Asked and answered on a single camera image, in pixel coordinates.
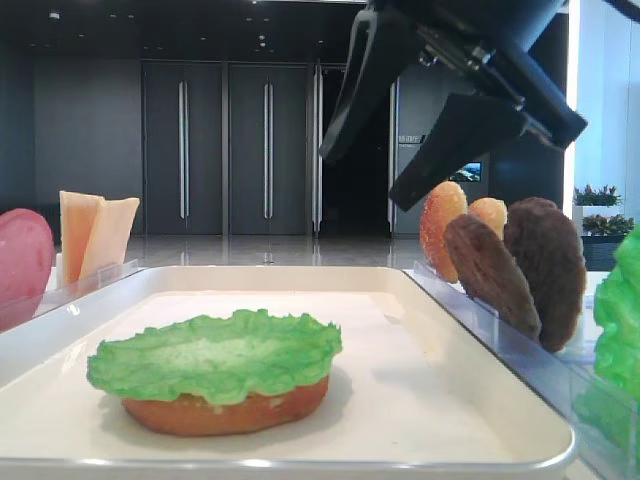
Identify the potted plants in planter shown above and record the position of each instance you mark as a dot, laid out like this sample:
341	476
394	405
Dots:
598	213

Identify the dark double doors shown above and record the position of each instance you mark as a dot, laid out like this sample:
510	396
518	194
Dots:
227	148

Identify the brown meat patty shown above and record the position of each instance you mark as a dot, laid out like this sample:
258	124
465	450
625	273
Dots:
549	251
489	273

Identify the pale yellow cheese slice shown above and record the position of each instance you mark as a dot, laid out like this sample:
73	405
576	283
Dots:
109	235

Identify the clear patty holder rail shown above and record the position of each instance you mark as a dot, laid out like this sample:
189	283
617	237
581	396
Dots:
558	378

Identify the green lettuce leaf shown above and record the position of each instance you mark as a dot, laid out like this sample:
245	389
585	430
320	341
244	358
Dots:
617	340
222	360

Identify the front brown meat patty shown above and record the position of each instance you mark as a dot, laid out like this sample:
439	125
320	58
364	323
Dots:
489	273

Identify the clear left holder rail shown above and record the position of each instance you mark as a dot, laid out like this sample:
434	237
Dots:
70	290

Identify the orange cheese slice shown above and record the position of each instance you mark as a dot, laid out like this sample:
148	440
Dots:
77	216

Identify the bread slice in holder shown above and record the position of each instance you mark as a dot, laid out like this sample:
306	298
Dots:
443	204
493	212

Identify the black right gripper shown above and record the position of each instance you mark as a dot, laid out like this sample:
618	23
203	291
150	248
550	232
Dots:
488	43

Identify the rear brown meat patty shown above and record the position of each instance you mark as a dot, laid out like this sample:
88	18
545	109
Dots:
549	251

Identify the white rectangular tray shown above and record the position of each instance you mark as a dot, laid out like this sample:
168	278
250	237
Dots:
412	395

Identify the rear bread slice in holder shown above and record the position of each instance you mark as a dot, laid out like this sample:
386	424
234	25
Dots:
493	212

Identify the bread slice on tray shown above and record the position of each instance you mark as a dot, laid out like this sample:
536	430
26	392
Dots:
193	416

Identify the front bread slice in holder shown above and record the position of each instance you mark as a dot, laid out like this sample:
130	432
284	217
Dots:
443	204

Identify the green lettuce leaf in holder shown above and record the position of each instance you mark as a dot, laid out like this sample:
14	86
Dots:
617	340

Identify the small wall screen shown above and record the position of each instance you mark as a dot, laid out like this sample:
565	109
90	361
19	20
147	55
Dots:
470	173

